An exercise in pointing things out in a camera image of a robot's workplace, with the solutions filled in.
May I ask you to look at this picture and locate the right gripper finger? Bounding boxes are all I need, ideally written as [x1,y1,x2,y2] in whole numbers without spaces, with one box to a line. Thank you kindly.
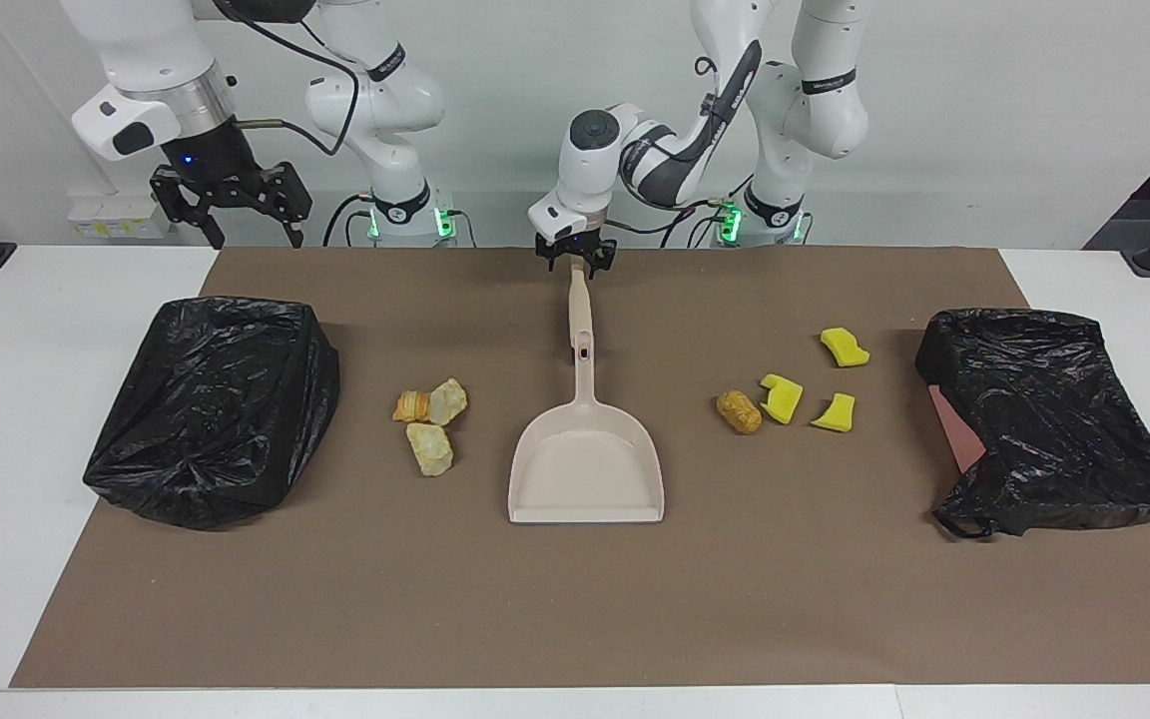
[276,195,313,249]
[176,205,227,251]

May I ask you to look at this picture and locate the beige hand brush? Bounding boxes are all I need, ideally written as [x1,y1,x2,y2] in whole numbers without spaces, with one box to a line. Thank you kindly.
[564,258,597,353]

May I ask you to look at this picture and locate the pale croissant chunk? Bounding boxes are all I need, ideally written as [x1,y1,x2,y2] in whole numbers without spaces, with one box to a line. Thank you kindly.
[406,422,455,478]
[427,376,469,427]

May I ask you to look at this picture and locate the brown bread roll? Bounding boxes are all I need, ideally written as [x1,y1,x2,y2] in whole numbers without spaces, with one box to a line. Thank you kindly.
[716,390,764,435]

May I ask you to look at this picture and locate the beige plastic dustpan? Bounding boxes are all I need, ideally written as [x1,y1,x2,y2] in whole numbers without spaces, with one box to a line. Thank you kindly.
[507,338,666,525]

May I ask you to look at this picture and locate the yellow sponge piece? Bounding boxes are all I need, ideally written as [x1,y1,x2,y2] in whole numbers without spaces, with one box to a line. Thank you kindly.
[820,327,871,368]
[758,373,806,425]
[811,392,858,433]

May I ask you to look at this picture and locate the bin with tied black bag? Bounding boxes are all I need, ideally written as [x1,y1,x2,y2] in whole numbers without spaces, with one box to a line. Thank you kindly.
[83,295,341,531]

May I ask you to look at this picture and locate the large brown table mat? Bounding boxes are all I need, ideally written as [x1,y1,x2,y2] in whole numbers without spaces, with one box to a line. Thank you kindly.
[9,247,1150,690]

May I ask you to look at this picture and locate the pink box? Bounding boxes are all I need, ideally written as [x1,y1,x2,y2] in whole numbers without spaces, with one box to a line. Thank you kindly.
[927,384,988,473]

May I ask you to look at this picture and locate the black base cable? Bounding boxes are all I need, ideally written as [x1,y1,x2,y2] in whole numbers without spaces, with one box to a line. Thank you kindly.
[322,193,376,248]

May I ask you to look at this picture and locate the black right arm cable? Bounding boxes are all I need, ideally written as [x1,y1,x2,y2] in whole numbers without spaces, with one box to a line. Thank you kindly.
[211,0,361,158]

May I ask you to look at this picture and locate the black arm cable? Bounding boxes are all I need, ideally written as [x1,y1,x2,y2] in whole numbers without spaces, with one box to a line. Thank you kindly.
[211,0,361,158]
[603,40,768,241]

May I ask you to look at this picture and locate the white wall socket boxes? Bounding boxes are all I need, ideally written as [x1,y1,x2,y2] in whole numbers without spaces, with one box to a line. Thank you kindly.
[66,190,177,242]

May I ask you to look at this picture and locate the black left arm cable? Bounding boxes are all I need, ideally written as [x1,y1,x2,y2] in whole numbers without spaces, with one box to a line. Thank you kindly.
[603,40,768,241]

